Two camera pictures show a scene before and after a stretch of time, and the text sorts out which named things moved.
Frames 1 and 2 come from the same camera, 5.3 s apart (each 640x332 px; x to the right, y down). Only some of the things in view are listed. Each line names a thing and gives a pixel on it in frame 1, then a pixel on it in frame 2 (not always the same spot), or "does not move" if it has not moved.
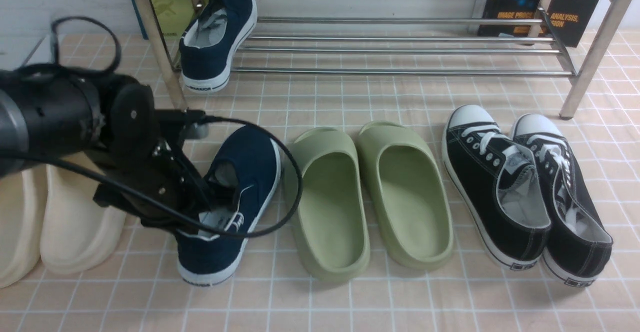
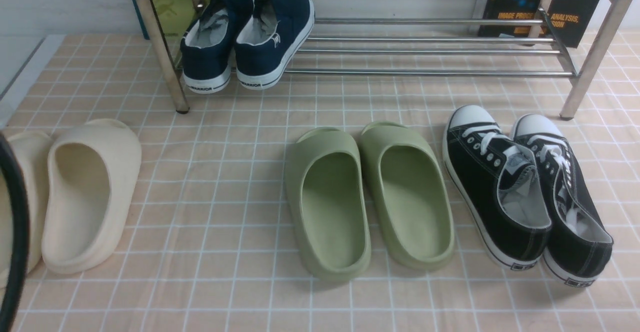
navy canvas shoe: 241,180 → 267,41
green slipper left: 325,184 does not move
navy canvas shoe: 208,44 does not move
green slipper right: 407,195 does not move
